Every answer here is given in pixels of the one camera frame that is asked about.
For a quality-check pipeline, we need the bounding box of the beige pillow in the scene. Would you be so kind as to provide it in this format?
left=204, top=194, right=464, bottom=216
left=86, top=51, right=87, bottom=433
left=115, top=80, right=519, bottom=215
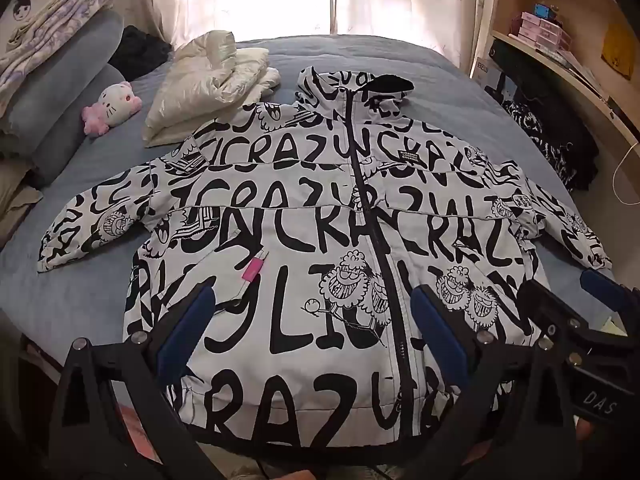
left=0, top=160, right=43, bottom=251

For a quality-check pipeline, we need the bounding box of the folded floral blanket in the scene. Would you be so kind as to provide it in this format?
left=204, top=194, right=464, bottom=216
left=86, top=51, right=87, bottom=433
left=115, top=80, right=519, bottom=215
left=0, top=0, right=130, bottom=106

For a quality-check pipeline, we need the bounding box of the black and white printed jacket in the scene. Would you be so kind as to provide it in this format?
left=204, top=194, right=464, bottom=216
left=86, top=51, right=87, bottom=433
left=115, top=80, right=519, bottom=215
left=37, top=65, right=613, bottom=441

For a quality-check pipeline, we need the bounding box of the white cartoon face pillow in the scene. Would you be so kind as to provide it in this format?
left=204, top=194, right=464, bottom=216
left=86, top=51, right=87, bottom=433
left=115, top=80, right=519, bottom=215
left=0, top=0, right=66, bottom=56

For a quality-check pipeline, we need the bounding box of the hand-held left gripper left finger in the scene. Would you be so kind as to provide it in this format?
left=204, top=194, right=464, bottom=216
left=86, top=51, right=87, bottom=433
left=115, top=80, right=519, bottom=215
left=47, top=282, right=221, bottom=480

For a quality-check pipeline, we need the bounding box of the cream puffer jacket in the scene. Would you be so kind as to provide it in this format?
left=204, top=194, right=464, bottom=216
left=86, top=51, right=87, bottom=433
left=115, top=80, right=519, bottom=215
left=142, top=30, right=283, bottom=148

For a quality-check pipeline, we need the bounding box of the grey-blue pillow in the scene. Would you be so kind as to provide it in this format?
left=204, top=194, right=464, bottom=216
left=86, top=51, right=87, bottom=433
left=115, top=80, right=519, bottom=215
left=0, top=7, right=126, bottom=136
left=20, top=65, right=126, bottom=191

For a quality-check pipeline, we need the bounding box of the stack of pink boxes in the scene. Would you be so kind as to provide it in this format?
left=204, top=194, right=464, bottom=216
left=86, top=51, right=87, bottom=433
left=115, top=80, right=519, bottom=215
left=507, top=10, right=571, bottom=51

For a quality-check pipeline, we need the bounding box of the pink and white cat plush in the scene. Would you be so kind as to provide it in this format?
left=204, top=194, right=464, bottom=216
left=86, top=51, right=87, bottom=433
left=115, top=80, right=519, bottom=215
left=82, top=81, right=143, bottom=137

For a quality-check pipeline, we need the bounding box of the white cable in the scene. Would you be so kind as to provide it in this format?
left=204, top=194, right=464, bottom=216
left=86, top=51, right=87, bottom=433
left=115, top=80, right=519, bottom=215
left=612, top=145, right=640, bottom=201

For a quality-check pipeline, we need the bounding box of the black patterned hanging clothing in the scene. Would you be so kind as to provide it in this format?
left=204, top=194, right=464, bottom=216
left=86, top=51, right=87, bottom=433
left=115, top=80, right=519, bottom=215
left=492, top=42, right=601, bottom=191

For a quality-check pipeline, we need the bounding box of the blue-grey bed blanket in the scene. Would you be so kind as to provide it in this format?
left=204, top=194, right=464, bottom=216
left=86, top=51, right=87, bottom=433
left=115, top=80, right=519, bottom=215
left=0, top=35, right=621, bottom=361

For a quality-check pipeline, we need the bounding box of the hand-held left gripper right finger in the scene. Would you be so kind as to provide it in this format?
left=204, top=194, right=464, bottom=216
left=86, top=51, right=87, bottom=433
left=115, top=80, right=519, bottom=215
left=409, top=284, right=586, bottom=480

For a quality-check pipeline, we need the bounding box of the white box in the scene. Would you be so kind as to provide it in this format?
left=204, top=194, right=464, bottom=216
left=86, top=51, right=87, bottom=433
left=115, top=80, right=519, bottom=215
left=472, top=55, right=501, bottom=91

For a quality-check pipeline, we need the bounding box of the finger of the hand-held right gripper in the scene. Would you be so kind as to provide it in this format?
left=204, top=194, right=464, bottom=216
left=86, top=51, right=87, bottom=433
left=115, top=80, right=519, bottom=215
left=580, top=267, right=640, bottom=317
left=517, top=280, right=601, bottom=356

